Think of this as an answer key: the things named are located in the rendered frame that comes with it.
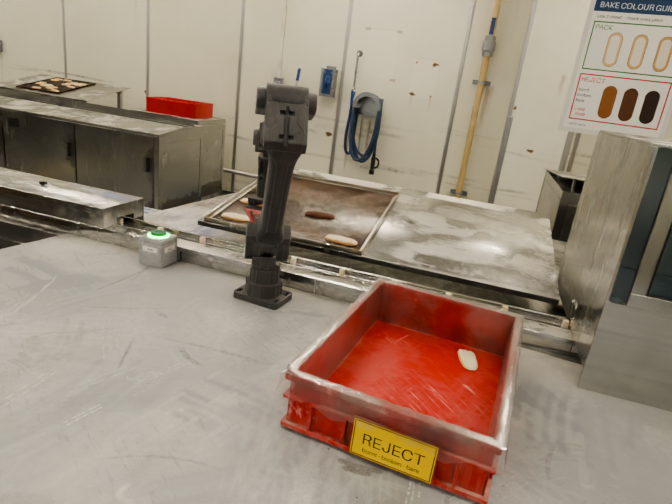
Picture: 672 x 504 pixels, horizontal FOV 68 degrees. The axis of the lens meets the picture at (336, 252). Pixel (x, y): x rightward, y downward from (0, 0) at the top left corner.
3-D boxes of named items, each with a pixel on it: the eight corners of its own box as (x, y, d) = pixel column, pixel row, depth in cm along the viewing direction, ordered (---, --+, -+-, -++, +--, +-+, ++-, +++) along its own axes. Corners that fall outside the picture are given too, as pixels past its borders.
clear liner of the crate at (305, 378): (269, 426, 76) (275, 370, 73) (371, 312, 120) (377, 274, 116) (494, 515, 65) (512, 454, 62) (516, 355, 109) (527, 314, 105)
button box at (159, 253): (136, 275, 133) (136, 235, 129) (154, 266, 140) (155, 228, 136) (162, 282, 131) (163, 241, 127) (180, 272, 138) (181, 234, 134)
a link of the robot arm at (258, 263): (251, 275, 116) (274, 276, 117) (254, 233, 113) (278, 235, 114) (251, 261, 125) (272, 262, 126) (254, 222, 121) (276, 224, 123)
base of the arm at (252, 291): (231, 296, 119) (275, 310, 115) (233, 265, 117) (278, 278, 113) (251, 285, 127) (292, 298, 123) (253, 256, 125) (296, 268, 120)
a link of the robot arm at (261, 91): (256, 110, 88) (316, 118, 91) (258, 78, 88) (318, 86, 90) (249, 148, 131) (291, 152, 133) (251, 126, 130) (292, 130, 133)
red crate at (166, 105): (145, 110, 462) (145, 96, 458) (166, 110, 495) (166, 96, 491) (195, 118, 453) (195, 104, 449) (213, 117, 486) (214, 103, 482)
